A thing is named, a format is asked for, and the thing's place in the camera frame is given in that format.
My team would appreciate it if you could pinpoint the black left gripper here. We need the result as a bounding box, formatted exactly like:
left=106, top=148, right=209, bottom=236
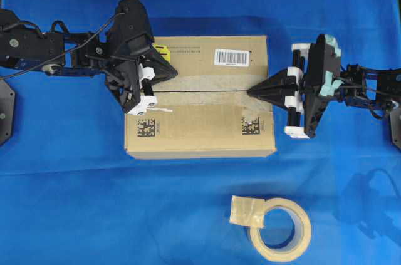
left=105, top=44, right=178, bottom=114

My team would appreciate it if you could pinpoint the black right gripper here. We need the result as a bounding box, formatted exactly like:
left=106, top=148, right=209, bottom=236
left=247, top=43, right=342, bottom=139

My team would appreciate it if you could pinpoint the brown cardboard box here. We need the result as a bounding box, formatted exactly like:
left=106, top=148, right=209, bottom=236
left=124, top=35, right=276, bottom=160

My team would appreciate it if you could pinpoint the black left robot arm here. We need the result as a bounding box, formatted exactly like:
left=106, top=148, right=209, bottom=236
left=1, top=9, right=178, bottom=115

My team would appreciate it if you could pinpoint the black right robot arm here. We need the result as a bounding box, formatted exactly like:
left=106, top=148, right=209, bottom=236
left=247, top=34, right=400, bottom=139

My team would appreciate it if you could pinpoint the beige packing tape roll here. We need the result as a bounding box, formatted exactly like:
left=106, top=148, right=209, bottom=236
left=229, top=195, right=312, bottom=263

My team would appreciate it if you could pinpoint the blue table cloth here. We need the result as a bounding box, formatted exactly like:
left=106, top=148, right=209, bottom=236
left=1, top=0, right=400, bottom=264

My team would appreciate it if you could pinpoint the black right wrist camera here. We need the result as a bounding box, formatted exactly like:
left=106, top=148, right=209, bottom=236
left=306, top=34, right=343, bottom=98

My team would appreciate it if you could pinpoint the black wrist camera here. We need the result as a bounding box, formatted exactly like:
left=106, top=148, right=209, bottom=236
left=306, top=34, right=343, bottom=98
left=107, top=0, right=154, bottom=57

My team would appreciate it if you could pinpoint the thin black cable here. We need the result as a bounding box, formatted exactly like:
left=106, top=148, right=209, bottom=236
left=0, top=11, right=127, bottom=78

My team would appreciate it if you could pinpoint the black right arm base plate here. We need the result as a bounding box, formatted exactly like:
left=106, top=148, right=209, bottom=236
left=389, top=107, right=401, bottom=150

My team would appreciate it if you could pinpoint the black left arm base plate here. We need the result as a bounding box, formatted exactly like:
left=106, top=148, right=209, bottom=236
left=0, top=80, right=16, bottom=145

